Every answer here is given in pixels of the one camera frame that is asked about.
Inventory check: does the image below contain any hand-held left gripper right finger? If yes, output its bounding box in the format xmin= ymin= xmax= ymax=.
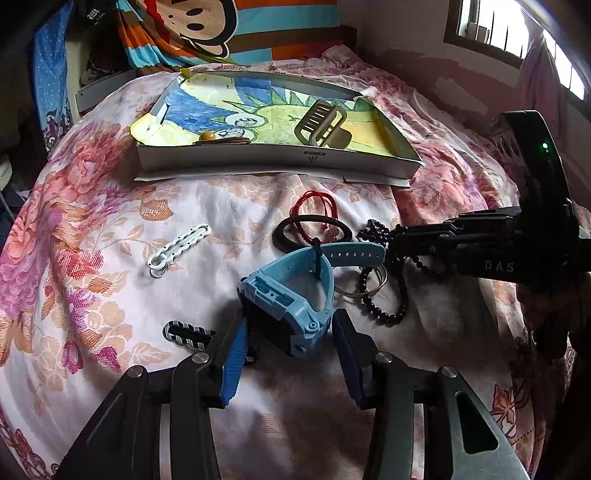
xmin=331 ymin=308 xmax=532 ymax=480

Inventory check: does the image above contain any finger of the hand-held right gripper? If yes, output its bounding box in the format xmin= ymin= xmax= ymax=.
xmin=385 ymin=237 xmax=485 ymax=278
xmin=392 ymin=208 xmax=518 ymax=245

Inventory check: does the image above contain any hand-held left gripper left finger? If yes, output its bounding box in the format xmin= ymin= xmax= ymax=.
xmin=53 ymin=310 xmax=252 ymax=480

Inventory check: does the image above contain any black bead string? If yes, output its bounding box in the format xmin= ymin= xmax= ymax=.
xmin=355 ymin=219 xmax=444 ymax=326

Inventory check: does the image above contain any black striped hair clip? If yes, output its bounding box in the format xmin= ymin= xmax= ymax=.
xmin=163 ymin=319 xmax=257 ymax=365

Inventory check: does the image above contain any light blue wristwatch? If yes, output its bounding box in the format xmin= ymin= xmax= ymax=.
xmin=237 ymin=242 xmax=386 ymax=357

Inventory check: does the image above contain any red cord bracelet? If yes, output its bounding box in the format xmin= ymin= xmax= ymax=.
xmin=290 ymin=190 xmax=341 ymax=237

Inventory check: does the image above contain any black hair tie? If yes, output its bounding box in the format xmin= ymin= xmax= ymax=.
xmin=272 ymin=215 xmax=354 ymax=254

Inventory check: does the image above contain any shallow white cardboard tray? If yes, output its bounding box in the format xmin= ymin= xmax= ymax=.
xmin=130 ymin=70 xmax=424 ymax=188

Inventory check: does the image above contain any white wavy hair clip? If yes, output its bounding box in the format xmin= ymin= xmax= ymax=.
xmin=147 ymin=224 xmax=212 ymax=278

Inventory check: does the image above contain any khaki hair claw clip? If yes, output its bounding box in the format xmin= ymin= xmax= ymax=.
xmin=294 ymin=100 xmax=354 ymax=149

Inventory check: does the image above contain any pink curtain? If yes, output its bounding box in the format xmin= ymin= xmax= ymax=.
xmin=517 ymin=23 xmax=561 ymax=125

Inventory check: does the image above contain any pink floral blanket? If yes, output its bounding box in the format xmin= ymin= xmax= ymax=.
xmin=0 ymin=46 xmax=573 ymax=480

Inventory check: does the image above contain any window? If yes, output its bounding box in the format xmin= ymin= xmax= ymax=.
xmin=444 ymin=0 xmax=591 ymax=100

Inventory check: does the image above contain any painted paper sheet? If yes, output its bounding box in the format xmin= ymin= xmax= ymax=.
xmin=131 ymin=76 xmax=384 ymax=146

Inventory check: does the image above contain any striped monkey print blanket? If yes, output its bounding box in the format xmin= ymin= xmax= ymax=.
xmin=115 ymin=0 xmax=342 ymax=72

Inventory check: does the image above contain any dark cloth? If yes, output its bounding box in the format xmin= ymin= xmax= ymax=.
xmin=69 ymin=0 xmax=134 ymax=88

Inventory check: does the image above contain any blue dotted cloth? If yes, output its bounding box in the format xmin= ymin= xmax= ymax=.
xmin=31 ymin=4 xmax=75 ymax=148

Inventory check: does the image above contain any thin silver ring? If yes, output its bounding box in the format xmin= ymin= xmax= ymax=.
xmin=332 ymin=265 xmax=387 ymax=298

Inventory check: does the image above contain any amber bead hair tie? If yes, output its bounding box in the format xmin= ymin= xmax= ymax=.
xmin=193 ymin=130 xmax=252 ymax=147

